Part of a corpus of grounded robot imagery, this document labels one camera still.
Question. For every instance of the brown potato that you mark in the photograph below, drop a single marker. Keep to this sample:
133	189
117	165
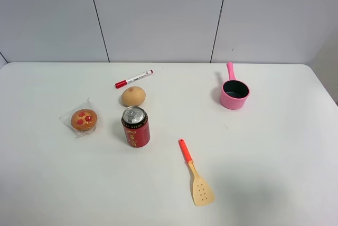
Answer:
133	96

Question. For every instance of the red drink can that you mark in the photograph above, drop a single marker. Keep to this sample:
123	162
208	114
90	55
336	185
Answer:
136	126

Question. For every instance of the red and white marker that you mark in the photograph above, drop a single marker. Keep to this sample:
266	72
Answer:
133	79

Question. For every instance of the pink saucepan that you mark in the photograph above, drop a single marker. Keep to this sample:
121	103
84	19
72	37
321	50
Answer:
234	93

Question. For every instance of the wrapped fruit tart pastry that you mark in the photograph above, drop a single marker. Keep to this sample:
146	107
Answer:
83	119

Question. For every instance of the orange handled slotted spatula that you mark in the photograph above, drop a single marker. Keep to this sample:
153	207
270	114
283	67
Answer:
201	192

